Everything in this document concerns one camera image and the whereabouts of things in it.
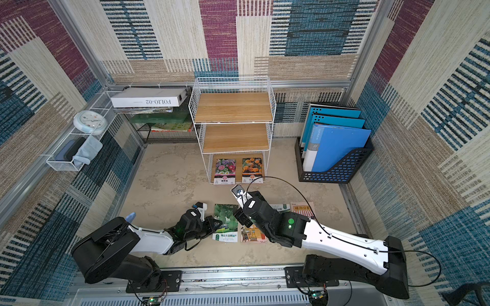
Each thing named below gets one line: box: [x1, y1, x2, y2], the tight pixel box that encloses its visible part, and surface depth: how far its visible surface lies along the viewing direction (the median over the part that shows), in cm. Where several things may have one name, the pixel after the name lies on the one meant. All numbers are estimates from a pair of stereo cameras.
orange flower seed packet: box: [241, 157, 264, 184], surface depth 107 cm
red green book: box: [150, 121, 193, 132], surface depth 102 cm
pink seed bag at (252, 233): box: [240, 223, 268, 243], surface depth 86 cm
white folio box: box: [109, 87, 189, 108], surface depth 81 cm
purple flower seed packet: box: [213, 158, 237, 185], surface depth 107 cm
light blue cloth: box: [72, 135, 104, 168], surface depth 70 cm
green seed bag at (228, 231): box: [212, 203, 239, 243], surface depth 89 cm
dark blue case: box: [55, 137, 87, 162], surface depth 67 cm
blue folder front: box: [302, 124, 372, 173], surface depth 89 cm
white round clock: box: [73, 109, 108, 136], surface depth 76 cm
